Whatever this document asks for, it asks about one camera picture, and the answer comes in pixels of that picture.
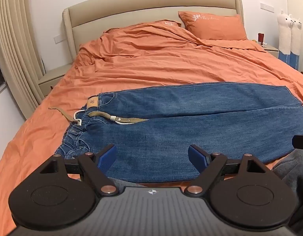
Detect beige nightstand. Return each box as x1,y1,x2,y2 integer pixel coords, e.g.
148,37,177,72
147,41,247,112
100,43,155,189
38,63,73,97
262,44,280,58

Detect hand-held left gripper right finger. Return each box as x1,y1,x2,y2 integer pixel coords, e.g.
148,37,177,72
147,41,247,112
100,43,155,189
184,145,267,197

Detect orange pillow with flower print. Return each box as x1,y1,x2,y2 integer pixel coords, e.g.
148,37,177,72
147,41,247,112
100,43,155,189
103,20,183,33
178,11,248,41

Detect blue denim pants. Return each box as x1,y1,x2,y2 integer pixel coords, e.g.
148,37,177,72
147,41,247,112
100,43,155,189
54,82,303,183

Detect orange duvet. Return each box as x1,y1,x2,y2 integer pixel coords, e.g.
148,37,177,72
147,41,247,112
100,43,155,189
0,21,303,227

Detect beige upholstered headboard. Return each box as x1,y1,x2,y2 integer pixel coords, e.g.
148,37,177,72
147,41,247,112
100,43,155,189
61,0,243,63

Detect khaki fabric belt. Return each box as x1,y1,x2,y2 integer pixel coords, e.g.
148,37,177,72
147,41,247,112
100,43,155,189
48,107,149,124

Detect beige pleated curtain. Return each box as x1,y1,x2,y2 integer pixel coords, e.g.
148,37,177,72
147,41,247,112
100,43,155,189
0,0,46,120

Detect white alpaca plush toy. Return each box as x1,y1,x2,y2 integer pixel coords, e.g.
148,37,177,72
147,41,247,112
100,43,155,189
277,10,293,63
290,17,302,69

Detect person's grey clothing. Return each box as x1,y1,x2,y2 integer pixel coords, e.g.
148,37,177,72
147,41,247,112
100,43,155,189
272,150,303,234

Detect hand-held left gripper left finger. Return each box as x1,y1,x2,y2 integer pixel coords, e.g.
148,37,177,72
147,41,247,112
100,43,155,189
39,145,119,197

